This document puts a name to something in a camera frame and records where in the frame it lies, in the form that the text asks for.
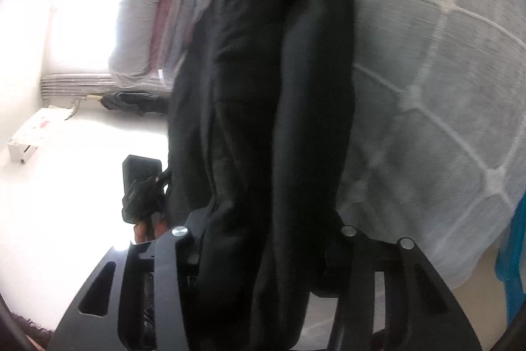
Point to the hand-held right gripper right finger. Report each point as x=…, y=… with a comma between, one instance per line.
x=349, y=252

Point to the grey pleated curtain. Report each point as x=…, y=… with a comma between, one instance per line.
x=74, y=83

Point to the white cardboard box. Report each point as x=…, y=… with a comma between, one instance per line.
x=33, y=131

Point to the dark fuzzy cloth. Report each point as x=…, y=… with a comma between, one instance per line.
x=28, y=332

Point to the blue cloth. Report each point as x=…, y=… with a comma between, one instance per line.
x=511, y=264

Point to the grey folded quilt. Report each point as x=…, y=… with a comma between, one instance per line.
x=139, y=5

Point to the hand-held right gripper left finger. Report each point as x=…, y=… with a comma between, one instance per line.
x=181, y=248

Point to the black padded coat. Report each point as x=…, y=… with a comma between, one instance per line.
x=246, y=129

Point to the dark clothes heap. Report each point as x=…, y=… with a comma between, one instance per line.
x=131, y=102

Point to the white quilted bed cover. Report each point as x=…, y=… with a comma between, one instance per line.
x=431, y=46

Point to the person's left hand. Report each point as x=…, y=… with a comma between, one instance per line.
x=143, y=231

